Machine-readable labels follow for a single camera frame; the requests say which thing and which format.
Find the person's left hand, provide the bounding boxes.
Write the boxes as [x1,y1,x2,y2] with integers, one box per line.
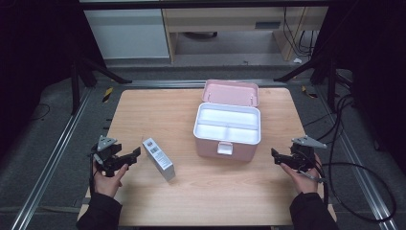
[92,161,129,198]

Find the white cabinet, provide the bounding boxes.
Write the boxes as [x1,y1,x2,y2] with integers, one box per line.
[83,9,170,60]

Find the yellow black tape strip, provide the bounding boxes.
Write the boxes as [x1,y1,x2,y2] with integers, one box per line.
[101,86,114,104]

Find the pink storage box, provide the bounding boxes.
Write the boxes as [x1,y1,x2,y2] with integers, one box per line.
[192,79,262,162]

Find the thin black floor cable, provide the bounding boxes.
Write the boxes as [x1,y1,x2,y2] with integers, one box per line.
[30,103,52,122]

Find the white carton box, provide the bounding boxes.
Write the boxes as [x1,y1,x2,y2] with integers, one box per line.
[142,137,176,182]

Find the black hanging cables bundle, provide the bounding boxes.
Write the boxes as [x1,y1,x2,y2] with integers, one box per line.
[282,7,320,58]

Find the black stand legs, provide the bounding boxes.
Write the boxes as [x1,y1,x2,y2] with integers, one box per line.
[70,57,133,116]
[273,54,340,113]

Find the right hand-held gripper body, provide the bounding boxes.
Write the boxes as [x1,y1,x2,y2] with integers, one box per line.
[286,135,328,173]

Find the light wooden desk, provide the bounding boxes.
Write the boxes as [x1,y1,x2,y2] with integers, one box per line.
[162,7,329,62]

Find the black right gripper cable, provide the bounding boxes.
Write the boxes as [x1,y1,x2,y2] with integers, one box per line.
[300,94,397,224]

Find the aluminium floor rail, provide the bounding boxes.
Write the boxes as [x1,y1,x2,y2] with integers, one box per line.
[314,85,399,230]
[11,87,94,230]

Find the person's right hand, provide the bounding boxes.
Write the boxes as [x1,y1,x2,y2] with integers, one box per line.
[280,154,324,196]

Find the white divided tray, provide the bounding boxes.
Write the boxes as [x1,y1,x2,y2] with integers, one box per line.
[192,103,262,146]

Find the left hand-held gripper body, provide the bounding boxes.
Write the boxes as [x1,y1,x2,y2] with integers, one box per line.
[91,134,127,177]

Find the dark round object under desk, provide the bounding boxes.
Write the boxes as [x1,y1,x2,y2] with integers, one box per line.
[183,31,218,41]

